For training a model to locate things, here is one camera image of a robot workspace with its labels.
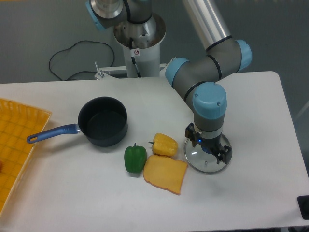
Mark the green bell pepper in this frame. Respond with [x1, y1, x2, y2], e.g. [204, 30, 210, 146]
[124, 143, 147, 174]

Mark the glass pot lid blue knob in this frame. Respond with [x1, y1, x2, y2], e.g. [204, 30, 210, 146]
[184, 135, 232, 174]

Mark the black saucepan blue handle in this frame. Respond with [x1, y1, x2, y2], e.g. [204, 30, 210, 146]
[27, 96, 128, 147]

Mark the white metal mounting bracket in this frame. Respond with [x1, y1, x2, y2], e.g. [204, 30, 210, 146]
[94, 62, 167, 79]

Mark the yellow bell pepper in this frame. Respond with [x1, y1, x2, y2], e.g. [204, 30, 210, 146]
[148, 133, 178, 157]

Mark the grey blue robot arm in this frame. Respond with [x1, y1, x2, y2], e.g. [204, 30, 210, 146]
[85, 0, 252, 164]

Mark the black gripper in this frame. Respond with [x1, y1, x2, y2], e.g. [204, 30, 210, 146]
[185, 123, 232, 164]

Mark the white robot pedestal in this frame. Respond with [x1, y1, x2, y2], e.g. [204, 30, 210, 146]
[113, 13, 166, 78]

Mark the yellow woven tray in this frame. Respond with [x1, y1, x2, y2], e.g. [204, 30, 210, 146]
[0, 98, 52, 212]

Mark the black device at table edge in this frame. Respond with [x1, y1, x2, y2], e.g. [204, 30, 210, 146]
[297, 195, 309, 220]

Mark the black cable on floor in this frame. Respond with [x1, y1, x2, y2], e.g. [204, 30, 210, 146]
[48, 40, 115, 81]

